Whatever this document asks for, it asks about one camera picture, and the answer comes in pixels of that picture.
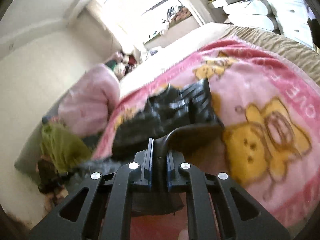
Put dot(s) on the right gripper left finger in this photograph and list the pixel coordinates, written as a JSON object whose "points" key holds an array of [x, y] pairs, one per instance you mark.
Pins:
{"points": [[101, 207]]}

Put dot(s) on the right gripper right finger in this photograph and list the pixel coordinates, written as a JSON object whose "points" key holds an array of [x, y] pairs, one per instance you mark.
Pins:
{"points": [[219, 208]]}

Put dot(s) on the black leather jacket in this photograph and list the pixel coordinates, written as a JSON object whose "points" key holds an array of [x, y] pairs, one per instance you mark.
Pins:
{"points": [[177, 119]]}

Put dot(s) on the clothes pile at window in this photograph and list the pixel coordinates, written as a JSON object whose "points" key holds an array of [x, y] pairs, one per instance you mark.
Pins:
{"points": [[175, 15]]}

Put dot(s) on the green cloth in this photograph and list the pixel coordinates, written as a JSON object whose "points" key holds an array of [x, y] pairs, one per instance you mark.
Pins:
{"points": [[65, 149]]}

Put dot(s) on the pink quilted duvet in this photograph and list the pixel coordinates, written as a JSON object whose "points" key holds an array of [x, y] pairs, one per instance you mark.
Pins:
{"points": [[87, 106]]}

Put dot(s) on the pink cartoon fleece blanket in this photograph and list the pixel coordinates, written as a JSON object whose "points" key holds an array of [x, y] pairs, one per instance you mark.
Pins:
{"points": [[270, 109]]}

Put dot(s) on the white dresser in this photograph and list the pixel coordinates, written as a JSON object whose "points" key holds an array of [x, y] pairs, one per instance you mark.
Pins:
{"points": [[292, 20]]}

